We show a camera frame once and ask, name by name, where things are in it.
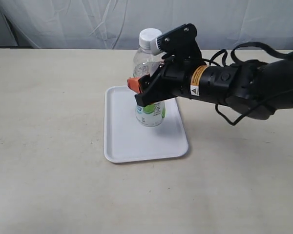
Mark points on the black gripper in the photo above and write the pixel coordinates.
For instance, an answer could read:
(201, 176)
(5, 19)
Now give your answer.
(185, 79)

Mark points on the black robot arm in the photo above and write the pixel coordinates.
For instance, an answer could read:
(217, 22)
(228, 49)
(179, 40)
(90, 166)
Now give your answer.
(252, 88)

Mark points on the white rectangular plastic tray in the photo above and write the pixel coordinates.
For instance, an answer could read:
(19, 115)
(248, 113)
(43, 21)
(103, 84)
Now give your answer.
(126, 140)

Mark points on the white backdrop cloth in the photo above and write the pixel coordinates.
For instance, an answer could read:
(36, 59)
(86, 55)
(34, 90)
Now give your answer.
(115, 24)

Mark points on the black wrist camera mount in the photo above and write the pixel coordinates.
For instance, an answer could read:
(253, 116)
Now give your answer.
(179, 42)

